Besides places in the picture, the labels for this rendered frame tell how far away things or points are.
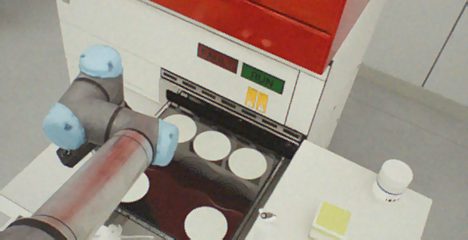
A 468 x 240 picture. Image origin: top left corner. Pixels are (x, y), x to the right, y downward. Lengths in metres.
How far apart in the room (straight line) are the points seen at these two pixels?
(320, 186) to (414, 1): 1.65
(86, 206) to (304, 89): 0.72
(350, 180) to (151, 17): 0.65
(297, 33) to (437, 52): 1.84
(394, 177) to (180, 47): 0.63
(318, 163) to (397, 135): 1.57
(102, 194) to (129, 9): 0.79
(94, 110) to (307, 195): 0.58
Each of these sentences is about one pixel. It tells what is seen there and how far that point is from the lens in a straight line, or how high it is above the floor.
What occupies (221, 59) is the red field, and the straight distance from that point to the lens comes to 1.32.
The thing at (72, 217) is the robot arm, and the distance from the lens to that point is 0.66.
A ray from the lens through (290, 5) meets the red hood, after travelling 1.08.
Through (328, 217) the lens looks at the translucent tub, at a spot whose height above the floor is 1.03.
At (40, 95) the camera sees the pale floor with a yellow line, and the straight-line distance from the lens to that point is 2.81.
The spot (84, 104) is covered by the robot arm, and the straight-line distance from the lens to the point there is 0.90.
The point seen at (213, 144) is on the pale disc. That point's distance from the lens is 1.39.
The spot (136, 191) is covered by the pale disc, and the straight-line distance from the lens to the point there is 1.30.
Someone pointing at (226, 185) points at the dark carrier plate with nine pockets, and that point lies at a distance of 1.32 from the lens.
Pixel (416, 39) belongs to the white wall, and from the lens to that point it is 2.88.
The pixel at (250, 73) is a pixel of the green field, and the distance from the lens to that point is 1.30.
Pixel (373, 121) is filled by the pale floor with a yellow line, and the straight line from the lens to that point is 2.87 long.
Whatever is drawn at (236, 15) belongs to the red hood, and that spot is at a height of 1.29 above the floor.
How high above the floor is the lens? 1.98
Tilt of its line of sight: 47 degrees down
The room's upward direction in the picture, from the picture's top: 9 degrees clockwise
